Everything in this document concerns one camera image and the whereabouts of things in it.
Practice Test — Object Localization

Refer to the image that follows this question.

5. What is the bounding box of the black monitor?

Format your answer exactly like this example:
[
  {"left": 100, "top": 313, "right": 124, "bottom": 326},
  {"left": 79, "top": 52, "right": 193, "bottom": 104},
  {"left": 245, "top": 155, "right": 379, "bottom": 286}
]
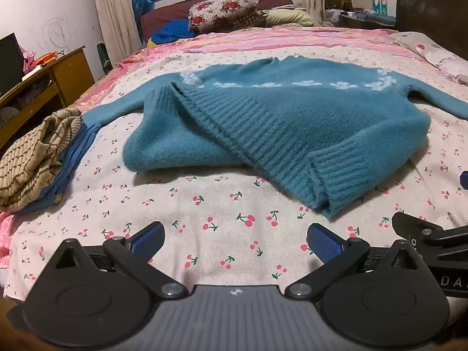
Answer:
[{"left": 0, "top": 33, "right": 24, "bottom": 96}]

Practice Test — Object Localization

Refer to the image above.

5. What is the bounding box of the teal knit sweater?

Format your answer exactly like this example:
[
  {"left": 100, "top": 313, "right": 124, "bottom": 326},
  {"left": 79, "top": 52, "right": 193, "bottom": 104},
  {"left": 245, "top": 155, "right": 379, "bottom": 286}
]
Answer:
[{"left": 82, "top": 56, "right": 468, "bottom": 220}]

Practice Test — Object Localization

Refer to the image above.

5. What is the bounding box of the brown patterned pillow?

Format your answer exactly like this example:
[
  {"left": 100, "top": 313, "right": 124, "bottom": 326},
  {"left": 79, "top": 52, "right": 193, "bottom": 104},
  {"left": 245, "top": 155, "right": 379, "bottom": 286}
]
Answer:
[{"left": 216, "top": 12, "right": 271, "bottom": 30}]

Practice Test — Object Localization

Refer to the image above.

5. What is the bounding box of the blue ribbed garment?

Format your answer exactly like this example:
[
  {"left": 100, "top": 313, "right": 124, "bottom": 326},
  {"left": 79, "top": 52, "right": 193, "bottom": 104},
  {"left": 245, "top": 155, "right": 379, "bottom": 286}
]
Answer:
[{"left": 7, "top": 122, "right": 101, "bottom": 216}]

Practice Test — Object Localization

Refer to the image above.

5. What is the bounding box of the wooden desk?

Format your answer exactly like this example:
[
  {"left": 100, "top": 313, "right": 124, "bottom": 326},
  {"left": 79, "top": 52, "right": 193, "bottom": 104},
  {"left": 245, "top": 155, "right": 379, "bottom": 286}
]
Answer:
[{"left": 0, "top": 46, "right": 96, "bottom": 150}]

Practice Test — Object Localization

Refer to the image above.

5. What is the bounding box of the blue hanging cloth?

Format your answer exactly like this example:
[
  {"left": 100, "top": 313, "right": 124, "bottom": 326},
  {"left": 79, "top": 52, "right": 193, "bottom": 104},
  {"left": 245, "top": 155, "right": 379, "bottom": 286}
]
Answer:
[{"left": 131, "top": 0, "right": 154, "bottom": 17}]

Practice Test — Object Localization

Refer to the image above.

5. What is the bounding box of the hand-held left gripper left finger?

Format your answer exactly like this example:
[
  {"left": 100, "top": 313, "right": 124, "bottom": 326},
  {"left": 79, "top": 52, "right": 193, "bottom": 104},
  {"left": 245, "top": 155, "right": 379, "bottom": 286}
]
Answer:
[{"left": 48, "top": 221, "right": 188, "bottom": 298}]

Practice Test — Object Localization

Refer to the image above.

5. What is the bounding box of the dark headboard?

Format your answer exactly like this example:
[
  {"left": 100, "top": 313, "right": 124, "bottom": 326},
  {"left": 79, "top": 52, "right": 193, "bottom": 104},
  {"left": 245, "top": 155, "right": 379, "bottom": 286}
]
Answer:
[{"left": 397, "top": 0, "right": 468, "bottom": 50}]

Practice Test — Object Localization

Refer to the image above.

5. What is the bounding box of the pale yellow pillow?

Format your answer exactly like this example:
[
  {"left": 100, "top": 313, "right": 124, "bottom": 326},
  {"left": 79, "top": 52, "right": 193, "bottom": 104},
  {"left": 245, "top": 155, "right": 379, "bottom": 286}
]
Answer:
[{"left": 265, "top": 8, "right": 314, "bottom": 27}]

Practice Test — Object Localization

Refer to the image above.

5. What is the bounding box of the maroon sofa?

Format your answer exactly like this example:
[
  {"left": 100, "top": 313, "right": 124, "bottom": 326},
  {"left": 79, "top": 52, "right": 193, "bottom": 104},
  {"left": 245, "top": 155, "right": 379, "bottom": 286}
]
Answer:
[{"left": 141, "top": 0, "right": 293, "bottom": 42}]

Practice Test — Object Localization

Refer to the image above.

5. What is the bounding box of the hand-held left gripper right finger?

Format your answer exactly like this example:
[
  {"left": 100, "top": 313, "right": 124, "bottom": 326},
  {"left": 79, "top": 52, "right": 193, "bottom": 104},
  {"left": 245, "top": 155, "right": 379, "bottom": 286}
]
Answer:
[{"left": 285, "top": 224, "right": 425, "bottom": 298}]

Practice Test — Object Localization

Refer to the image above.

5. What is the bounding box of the bright blue cloth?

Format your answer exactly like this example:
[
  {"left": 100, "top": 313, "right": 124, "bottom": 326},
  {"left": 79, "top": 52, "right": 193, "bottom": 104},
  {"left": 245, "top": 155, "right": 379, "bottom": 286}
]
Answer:
[{"left": 150, "top": 19, "right": 200, "bottom": 44}]

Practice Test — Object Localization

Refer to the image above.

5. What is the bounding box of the beige striped knit garment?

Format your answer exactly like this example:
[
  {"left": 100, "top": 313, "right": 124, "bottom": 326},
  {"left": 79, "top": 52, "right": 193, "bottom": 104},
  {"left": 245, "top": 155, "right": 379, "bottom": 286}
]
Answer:
[{"left": 0, "top": 108, "right": 84, "bottom": 213}]

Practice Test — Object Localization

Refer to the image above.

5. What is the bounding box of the pink patterned blanket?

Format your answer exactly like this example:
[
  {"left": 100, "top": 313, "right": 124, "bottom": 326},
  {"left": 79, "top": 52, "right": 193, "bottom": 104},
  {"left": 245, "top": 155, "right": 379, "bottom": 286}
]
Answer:
[{"left": 73, "top": 25, "right": 410, "bottom": 114}]

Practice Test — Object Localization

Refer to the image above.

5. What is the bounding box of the red floral pillow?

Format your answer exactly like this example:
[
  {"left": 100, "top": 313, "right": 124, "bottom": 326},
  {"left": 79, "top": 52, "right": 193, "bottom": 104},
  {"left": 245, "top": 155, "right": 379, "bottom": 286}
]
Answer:
[{"left": 188, "top": 0, "right": 260, "bottom": 32}]

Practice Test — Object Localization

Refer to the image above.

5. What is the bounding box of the cluttered nightstand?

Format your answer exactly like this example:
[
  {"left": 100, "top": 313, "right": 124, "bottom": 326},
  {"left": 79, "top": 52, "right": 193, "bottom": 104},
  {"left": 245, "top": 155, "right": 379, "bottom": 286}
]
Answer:
[{"left": 325, "top": 0, "right": 397, "bottom": 28}]

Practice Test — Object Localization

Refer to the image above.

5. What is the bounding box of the cherry print pillow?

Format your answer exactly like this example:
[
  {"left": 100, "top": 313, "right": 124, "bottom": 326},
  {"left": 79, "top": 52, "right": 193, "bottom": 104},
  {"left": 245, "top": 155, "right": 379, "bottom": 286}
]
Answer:
[{"left": 388, "top": 31, "right": 468, "bottom": 85}]

